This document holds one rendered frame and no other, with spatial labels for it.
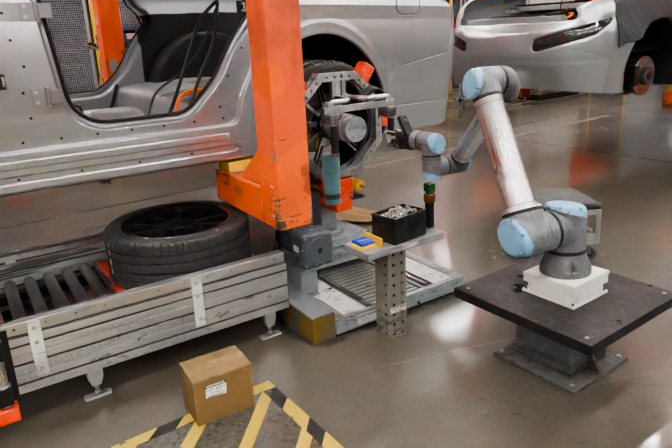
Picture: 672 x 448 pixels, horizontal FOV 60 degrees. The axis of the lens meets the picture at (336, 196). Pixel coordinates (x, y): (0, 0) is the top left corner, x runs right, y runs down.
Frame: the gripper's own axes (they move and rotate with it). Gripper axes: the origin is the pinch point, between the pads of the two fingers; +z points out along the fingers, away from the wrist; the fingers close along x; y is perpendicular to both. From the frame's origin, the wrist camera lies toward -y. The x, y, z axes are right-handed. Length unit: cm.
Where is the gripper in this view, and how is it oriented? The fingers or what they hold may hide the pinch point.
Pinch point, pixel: (388, 130)
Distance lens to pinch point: 299.0
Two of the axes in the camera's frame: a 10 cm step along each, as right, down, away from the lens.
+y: 0.5, 9.6, 2.7
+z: -5.5, -2.0, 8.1
